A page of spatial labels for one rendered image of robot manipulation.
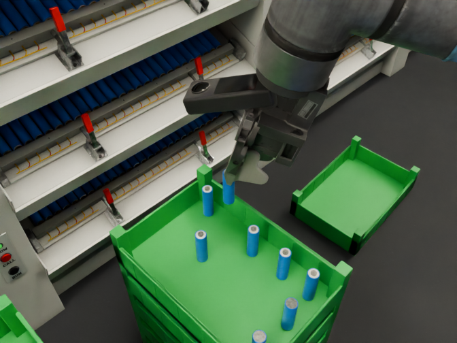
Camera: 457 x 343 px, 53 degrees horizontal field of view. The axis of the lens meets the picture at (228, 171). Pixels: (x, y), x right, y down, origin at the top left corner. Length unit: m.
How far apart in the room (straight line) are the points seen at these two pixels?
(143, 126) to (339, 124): 0.76
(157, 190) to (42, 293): 0.33
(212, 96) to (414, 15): 0.24
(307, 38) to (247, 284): 0.41
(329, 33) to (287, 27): 0.04
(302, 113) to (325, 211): 0.72
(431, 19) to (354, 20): 0.07
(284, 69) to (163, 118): 0.51
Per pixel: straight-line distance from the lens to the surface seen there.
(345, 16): 0.47
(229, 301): 0.72
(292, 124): 0.57
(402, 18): 0.48
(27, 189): 0.89
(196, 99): 0.57
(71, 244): 1.04
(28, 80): 0.78
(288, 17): 0.47
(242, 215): 0.79
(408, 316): 1.14
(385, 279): 1.18
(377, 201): 1.31
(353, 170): 1.38
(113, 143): 0.93
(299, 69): 0.49
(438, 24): 0.49
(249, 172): 0.63
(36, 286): 1.03
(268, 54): 0.50
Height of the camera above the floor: 0.96
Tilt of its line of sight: 46 degrees down
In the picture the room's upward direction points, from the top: straight up
